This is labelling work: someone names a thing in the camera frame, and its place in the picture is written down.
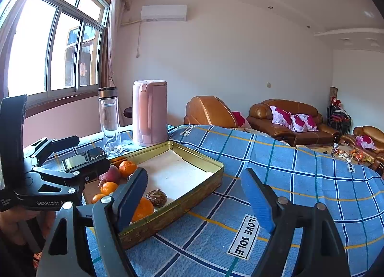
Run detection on large orange mandarin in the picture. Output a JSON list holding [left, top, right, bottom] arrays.
[[131, 198, 154, 222]]

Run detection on reddish brown passion fruit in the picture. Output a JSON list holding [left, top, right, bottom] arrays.
[[146, 189, 168, 208]]

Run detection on small orange kumquat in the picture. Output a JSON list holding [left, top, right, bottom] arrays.
[[100, 182, 119, 195], [91, 193, 105, 204]]

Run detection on person's left hand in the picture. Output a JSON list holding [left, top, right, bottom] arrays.
[[0, 206, 56, 246]]

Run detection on black smartphone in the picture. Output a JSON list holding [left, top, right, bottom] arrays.
[[62, 147, 106, 173]]

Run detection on blue plaid tablecloth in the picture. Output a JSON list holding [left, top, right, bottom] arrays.
[[23, 124, 384, 277]]

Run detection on gold metal tray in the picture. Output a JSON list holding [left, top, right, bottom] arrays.
[[82, 140, 225, 250]]

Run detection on clear glass water bottle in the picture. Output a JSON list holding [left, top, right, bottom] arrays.
[[98, 87, 122, 156]]

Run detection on dark round stool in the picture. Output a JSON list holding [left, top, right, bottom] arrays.
[[123, 107, 133, 125]]

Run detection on pink electric kettle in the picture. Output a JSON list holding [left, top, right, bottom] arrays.
[[132, 80, 168, 147]]

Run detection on brown leather three-seat sofa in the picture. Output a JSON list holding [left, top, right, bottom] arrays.
[[247, 99, 340, 147]]

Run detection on white floral pillow left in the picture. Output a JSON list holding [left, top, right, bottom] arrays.
[[270, 106, 294, 131]]

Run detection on white floral pillow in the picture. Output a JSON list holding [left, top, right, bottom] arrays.
[[270, 106, 294, 131], [291, 114, 318, 133]]

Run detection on white floral pillow right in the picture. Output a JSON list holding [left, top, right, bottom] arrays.
[[291, 114, 318, 133]]

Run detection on coffee table with snacks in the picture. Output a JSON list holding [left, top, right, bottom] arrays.
[[297, 144, 374, 167]]

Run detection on brown leather armchair near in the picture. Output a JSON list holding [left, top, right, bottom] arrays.
[[184, 96, 251, 129]]

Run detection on brown leather armchair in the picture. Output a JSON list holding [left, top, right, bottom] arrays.
[[184, 96, 251, 129], [340, 126, 384, 172]]

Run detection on stacked chairs in corner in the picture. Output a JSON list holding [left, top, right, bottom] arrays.
[[327, 96, 351, 135]]

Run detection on brown leather armchair far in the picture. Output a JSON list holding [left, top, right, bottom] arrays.
[[340, 126, 384, 172]]

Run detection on floral pillow on armchair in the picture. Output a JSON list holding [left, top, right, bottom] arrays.
[[356, 135, 376, 150]]

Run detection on beige window curtain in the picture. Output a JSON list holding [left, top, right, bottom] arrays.
[[101, 0, 132, 87]]

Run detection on window with metal frame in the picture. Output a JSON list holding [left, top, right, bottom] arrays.
[[1, 0, 110, 106]]

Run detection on white wall air conditioner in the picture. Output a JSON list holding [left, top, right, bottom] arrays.
[[141, 5, 187, 22]]

